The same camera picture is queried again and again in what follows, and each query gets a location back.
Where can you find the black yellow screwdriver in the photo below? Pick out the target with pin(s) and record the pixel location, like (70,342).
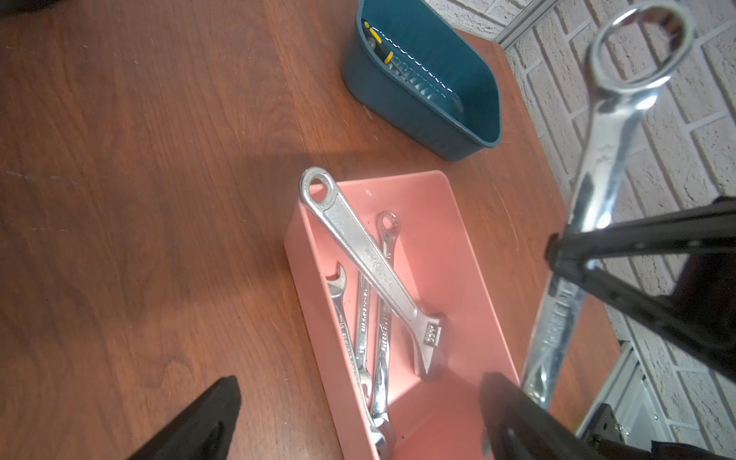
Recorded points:
(409,70)

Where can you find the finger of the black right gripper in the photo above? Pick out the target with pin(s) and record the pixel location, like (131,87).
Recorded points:
(698,316)
(708,229)

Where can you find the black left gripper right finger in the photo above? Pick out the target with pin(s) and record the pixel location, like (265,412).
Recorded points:
(519,429)

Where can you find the silver 19 combination wrench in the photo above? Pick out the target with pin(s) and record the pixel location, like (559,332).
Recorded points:
(389,227)

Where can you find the large silver adjustable wrench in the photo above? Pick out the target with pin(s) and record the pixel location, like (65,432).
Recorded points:
(321,194)

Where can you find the silver 16 combination wrench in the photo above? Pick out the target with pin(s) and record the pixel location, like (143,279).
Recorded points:
(337,285)

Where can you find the teal plastic bin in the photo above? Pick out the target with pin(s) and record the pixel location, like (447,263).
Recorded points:
(415,27)

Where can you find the right aluminium corner post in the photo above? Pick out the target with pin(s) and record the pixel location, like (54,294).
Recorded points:
(529,16)

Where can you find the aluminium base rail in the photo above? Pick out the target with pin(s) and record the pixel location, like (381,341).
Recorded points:
(626,410)

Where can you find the pink plastic storage box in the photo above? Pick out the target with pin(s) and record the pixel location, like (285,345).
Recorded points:
(436,419)

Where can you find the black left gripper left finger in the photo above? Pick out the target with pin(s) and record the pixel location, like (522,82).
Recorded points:
(203,430)

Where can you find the silver 22 combination wrench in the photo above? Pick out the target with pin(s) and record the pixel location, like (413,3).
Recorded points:
(616,109)

